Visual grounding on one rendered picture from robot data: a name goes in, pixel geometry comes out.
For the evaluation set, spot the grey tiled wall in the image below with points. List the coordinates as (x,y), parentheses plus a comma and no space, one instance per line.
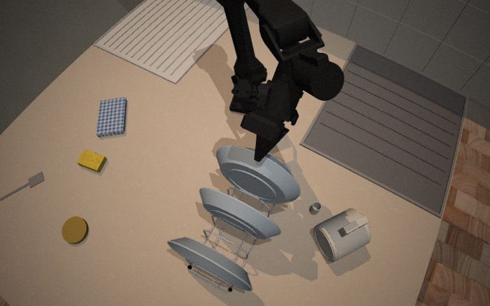
(447,40)

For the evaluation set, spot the white ribbed draining mat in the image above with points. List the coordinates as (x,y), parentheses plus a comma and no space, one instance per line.
(166,37)

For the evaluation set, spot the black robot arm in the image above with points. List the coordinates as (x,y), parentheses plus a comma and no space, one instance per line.
(282,24)

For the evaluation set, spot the yellow sponge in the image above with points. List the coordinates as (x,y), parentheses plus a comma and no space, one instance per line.
(92,161)

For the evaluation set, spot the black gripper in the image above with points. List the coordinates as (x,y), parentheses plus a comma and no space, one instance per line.
(267,125)

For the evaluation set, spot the olive-brown round disc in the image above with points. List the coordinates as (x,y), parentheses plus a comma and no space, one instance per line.
(75,230)

